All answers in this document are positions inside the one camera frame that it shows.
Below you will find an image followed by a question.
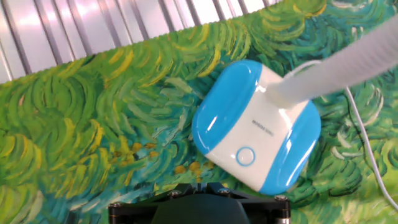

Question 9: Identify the green painted tablecloth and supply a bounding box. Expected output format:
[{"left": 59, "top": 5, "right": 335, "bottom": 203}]
[{"left": 0, "top": 0, "right": 398, "bottom": 224}]

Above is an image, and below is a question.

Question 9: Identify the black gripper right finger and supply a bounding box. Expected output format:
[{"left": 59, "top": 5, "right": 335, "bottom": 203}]
[{"left": 205, "top": 182, "right": 292, "bottom": 224}]

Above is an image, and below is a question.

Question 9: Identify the white lamp power cable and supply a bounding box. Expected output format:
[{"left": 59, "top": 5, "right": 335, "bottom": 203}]
[{"left": 283, "top": 60, "right": 398, "bottom": 211}]

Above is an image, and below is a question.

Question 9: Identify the blue white desk lamp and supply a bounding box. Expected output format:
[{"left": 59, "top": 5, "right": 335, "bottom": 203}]
[{"left": 191, "top": 14, "right": 398, "bottom": 197}]

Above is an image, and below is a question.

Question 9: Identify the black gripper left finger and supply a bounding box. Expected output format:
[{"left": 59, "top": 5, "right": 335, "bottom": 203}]
[{"left": 108, "top": 182, "right": 203, "bottom": 224}]

